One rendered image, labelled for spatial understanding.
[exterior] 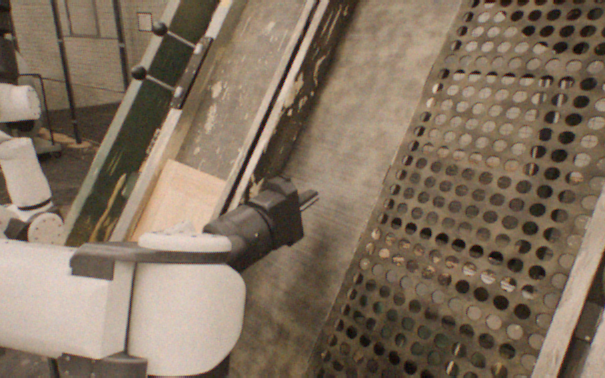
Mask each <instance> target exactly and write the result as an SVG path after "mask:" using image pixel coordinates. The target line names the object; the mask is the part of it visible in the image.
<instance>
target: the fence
mask: <svg viewBox="0 0 605 378"><path fill-rule="evenodd" d="M222 1H224V0H221V1H220V3H219V6H218V8H217V11H216V13H215V15H214V18H213V20H212V22H211V24H210V27H209V30H208V32H206V34H205V36H212V37H213V38H214V40H213V44H212V46H211V48H210V50H209V52H208V55H207V58H206V60H204V62H203V64H202V66H201V69H200V71H199V74H198V76H197V78H196V80H195V83H194V85H193V88H192V90H191V92H190V94H188V97H187V99H186V102H185V104H184V106H183V108H182V111H180V109H176V108H171V110H170V113H169V115H168V117H167V120H166V122H165V124H164V127H163V129H162V131H160V133H159V136H158V138H157V141H156V143H155V145H154V147H153V149H152V152H151V154H150V157H149V159H148V161H146V163H145V166H144V168H143V171H142V173H141V175H140V177H139V179H138V182H137V185H136V187H135V189H133V191H132V193H131V195H130V198H129V201H128V203H127V205H126V207H125V209H124V211H123V215H121V217H120V219H119V221H118V223H117V225H116V229H115V231H114V233H113V235H112V237H110V239H109V242H130V239H131V237H132V235H133V232H134V230H136V228H137V225H138V223H139V221H140V218H141V216H142V214H143V211H144V209H145V207H146V204H148V202H149V200H150V197H151V195H152V193H153V190H154V188H155V186H156V183H157V181H158V179H160V176H161V174H162V172H163V170H164V167H165V165H166V162H167V160H168V159H170V160H172V161H175V159H176V157H177V155H178V151H179V149H180V147H181V145H182V143H183V141H184V137H185V135H186V133H188V131H189V129H190V127H191V123H192V121H193V119H194V117H195V115H196V112H197V110H198V107H199V105H200V103H201V101H202V98H204V96H205V93H206V91H207V89H208V87H209V84H210V82H211V79H212V77H213V75H214V73H215V70H216V68H217V65H218V63H220V61H221V59H222V56H223V54H224V51H225V49H226V47H227V45H228V42H229V39H230V37H231V35H232V33H233V30H234V28H236V25H237V23H238V21H239V19H240V16H241V13H242V11H243V9H244V7H245V5H246V1H247V0H230V1H229V5H228V7H221V5H222Z"/></svg>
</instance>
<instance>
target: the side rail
mask: <svg viewBox="0 0 605 378"><path fill-rule="evenodd" d="M216 5H217V0H169V2H168V4H167V6H166V8H165V12H164V14H163V16H162V18H161V20H162V22H164V23H165V24H166V25H167V29H168V30H167V31H170V33H172V34H174V35H176V36H178V37H181V38H183V39H185V40H187V41H188V42H190V44H192V45H195V46H197V44H198V41H199V39H200V37H201V36H202V34H203V32H204V30H205V27H206V25H207V23H209V21H210V18H211V15H212V13H213V11H214V9H215V7H216ZM194 51H195V49H192V48H190V47H188V46H186V45H184V44H183V43H182V42H179V41H178V40H176V39H174V38H172V37H170V36H167V35H165V36H164V37H158V36H156V35H153V37H152V39H151V41H150V43H149V45H148V48H147V50H146V52H145V55H144V57H143V59H142V62H141V64H139V65H142V66H144V67H145V68H146V70H147V75H148V76H150V77H153V78H155V79H157V80H159V81H161V82H163V83H166V85H168V86H170V87H173V88H175V89H177V88H178V86H179V84H180V81H181V79H182V76H183V74H184V72H185V70H186V67H187V65H188V63H189V60H190V58H191V56H193V53H194ZM173 95H174V92H172V91H170V90H168V89H166V88H164V87H161V86H159V84H157V83H155V82H153V81H150V80H148V79H144V80H143V81H137V80H135V79H134V78H133V80H132V82H131V84H130V86H129V89H128V91H127V93H125V95H124V98H123V100H122V103H121V105H120V107H119V109H118V111H117V113H116V116H115V118H114V121H113V123H111V125H110V127H109V130H108V132H107V134H106V136H105V138H104V141H103V144H102V146H101V148H100V150H98V152H97V154H96V156H95V159H94V161H93V164H92V166H91V168H90V170H89V173H87V175H86V177H85V179H84V181H83V185H82V187H81V189H80V191H79V193H78V195H76V197H75V200H74V202H73V204H72V207H71V209H70V212H69V214H68V216H66V218H65V220H64V226H63V234H62V236H61V239H60V241H59V242H58V243H56V244H55V246H64V247H73V248H79V247H81V246H82V245H83V244H84V243H93V242H106V239H107V237H108V235H109V233H110V231H112V229H113V225H114V223H115V221H116V219H117V217H118V215H119V212H120V209H121V207H123V205H124V203H125V201H126V197H124V196H123V195H121V192H123V190H124V188H125V185H126V182H127V180H128V178H129V176H130V174H131V173H132V172H136V173H139V171H140V168H141V166H142V164H143V161H144V159H145V157H146V154H148V153H146V151H148V149H149V146H150V144H151V142H152V139H153V137H154V135H155V133H156V130H157V129H159V127H160V124H162V122H163V120H164V118H165V115H166V113H167V110H168V108H169V104H170V102H171V100H172V98H173Z"/></svg>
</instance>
